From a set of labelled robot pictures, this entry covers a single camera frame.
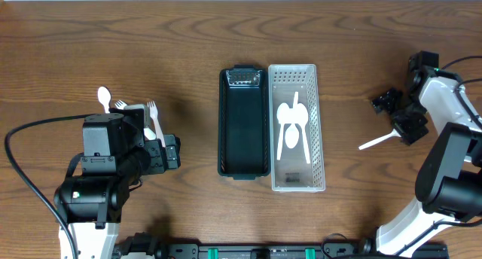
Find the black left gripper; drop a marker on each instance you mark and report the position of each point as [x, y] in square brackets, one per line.
[166, 153]

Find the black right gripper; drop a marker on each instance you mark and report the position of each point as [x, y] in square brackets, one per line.
[412, 132]

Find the white plastic spoon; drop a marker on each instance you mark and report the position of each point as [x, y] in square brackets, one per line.
[104, 97]
[292, 133]
[378, 140]
[281, 114]
[302, 120]

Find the white plastic fork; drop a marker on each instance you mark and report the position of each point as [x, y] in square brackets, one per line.
[120, 104]
[154, 116]

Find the white plastic utensil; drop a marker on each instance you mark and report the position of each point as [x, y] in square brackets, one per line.
[149, 134]

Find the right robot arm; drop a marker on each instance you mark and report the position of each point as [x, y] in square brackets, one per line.
[445, 194]

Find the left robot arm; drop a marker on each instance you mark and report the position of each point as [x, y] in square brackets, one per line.
[99, 182]

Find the black plastic basket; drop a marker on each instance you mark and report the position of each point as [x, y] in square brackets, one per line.
[243, 124]

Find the clear perforated plastic basket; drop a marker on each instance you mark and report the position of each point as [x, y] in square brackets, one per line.
[292, 173]

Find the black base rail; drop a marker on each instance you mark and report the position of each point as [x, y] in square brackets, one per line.
[263, 251]

